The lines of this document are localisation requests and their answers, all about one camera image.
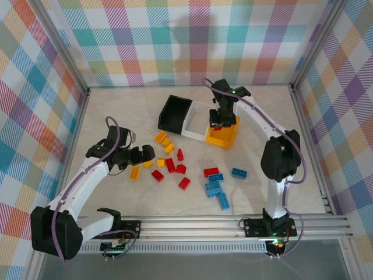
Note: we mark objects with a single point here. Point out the yellow lego brick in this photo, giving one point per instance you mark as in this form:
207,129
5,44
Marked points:
161,162
148,164
166,142
169,149
135,173
160,136

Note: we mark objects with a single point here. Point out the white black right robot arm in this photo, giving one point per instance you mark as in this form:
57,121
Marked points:
275,192

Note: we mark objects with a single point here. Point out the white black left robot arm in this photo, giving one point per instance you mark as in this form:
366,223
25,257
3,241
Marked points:
84,192

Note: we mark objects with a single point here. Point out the yellow plastic bin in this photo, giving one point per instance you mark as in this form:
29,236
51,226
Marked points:
221,141

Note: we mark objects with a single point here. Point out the white plastic bin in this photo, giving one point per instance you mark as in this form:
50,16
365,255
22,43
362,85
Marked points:
192,135

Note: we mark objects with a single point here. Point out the black plastic bin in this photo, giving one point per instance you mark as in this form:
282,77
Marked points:
176,112

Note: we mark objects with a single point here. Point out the small black electronics board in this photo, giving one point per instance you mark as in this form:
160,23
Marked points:
112,248
275,246

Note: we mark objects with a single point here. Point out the aluminium side rail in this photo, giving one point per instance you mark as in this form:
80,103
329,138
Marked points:
301,116
75,131

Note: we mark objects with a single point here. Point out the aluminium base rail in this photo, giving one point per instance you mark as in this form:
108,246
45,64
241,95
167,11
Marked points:
189,226

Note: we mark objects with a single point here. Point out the aluminium frame post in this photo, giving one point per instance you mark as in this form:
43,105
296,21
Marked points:
66,49
316,43

